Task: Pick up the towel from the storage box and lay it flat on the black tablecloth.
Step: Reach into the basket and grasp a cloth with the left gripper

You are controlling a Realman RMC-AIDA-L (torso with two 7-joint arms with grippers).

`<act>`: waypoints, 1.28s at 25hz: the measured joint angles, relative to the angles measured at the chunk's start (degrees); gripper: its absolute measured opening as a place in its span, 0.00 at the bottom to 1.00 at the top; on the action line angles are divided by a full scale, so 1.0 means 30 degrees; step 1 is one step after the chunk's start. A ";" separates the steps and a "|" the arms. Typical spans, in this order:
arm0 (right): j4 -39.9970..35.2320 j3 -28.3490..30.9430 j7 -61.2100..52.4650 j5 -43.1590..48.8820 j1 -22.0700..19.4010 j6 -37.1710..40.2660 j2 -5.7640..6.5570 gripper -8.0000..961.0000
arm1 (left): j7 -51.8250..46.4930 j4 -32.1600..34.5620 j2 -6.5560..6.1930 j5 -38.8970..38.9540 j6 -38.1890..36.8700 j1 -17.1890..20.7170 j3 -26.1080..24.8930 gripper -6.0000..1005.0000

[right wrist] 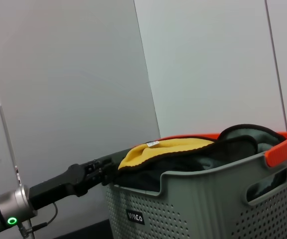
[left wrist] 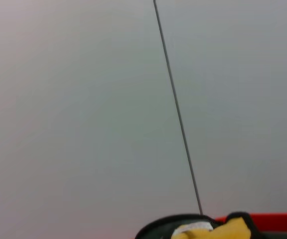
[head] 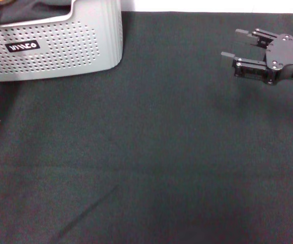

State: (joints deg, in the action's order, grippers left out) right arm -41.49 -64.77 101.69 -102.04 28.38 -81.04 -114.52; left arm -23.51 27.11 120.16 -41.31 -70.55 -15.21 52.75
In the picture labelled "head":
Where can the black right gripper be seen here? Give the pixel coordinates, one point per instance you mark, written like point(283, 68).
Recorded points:
point(283, 53)

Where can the grey perforated storage box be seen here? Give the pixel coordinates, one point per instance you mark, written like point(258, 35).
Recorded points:
point(60, 50)

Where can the black tablecloth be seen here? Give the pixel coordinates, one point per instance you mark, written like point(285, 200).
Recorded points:
point(161, 152)

